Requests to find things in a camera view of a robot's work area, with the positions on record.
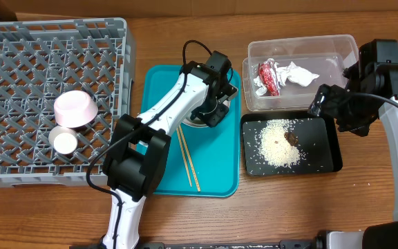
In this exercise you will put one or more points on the white rice pile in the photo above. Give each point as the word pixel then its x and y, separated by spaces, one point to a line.
pixel 274 148

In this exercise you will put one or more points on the white paper cup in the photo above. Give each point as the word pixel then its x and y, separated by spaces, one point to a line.
pixel 63 140

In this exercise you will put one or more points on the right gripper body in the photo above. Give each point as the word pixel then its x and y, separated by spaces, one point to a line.
pixel 328 104

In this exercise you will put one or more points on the white napkin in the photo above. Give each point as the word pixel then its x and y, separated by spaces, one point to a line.
pixel 292 72

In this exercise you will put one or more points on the brown food piece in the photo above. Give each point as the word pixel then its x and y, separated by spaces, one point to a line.
pixel 291 138

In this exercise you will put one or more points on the teal plastic tray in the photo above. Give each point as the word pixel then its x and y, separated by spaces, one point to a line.
pixel 215 152

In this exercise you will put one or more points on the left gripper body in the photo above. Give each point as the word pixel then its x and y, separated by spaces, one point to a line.
pixel 214 111

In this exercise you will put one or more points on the small pink bowl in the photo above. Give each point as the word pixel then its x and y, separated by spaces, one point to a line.
pixel 74 109

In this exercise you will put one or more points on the grey dishwasher rack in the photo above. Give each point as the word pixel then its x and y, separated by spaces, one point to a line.
pixel 39 61

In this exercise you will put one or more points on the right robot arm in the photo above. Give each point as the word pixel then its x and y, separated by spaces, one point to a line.
pixel 370 94

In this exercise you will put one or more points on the grey bowl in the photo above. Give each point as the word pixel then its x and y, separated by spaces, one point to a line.
pixel 196 122

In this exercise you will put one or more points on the red snack wrapper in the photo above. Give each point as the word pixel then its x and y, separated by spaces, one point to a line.
pixel 268 76

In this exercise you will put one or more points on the black waste tray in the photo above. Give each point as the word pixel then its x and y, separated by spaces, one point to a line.
pixel 318 144

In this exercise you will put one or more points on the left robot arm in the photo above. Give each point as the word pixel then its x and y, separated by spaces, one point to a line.
pixel 135 160

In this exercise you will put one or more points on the clear plastic bin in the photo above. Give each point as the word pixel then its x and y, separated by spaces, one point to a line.
pixel 325 55

